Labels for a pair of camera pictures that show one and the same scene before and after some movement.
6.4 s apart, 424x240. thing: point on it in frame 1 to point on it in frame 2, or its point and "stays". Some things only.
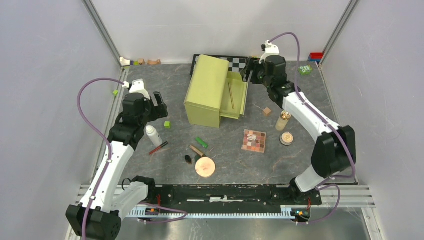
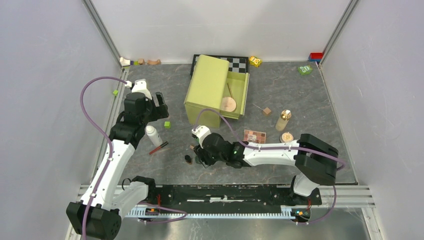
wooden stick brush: [231, 96] stays
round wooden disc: [205, 167] to [228, 104]
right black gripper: [252, 64] to [202, 157]
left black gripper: [159, 111] stays
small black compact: [188, 159] stays
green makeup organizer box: [214, 92] stays
